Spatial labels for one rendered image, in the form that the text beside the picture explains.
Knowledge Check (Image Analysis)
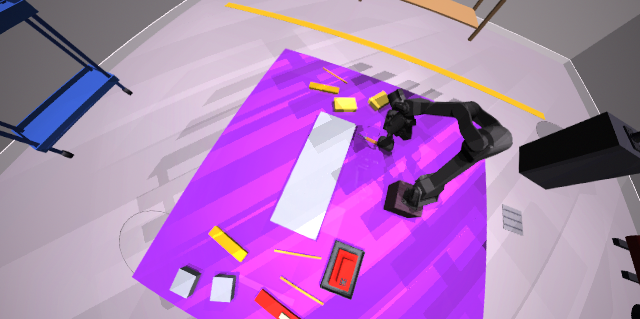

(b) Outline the red flat bar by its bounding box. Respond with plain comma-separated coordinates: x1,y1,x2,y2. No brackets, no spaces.
255,289,301,319

